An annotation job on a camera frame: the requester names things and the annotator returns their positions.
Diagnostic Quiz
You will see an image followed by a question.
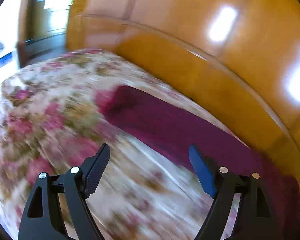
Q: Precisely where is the maroon floral long-sleeve top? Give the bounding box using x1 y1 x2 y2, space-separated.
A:
95 86 300 236

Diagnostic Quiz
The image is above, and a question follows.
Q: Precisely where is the floral pink white bedsheet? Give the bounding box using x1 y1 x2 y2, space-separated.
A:
0 49 228 239

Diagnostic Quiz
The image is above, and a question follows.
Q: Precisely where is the glossy wooden bed headboard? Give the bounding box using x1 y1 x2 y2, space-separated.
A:
66 0 300 185

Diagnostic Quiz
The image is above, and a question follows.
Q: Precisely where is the dark wooden door frame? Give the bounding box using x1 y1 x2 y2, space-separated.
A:
16 0 72 68

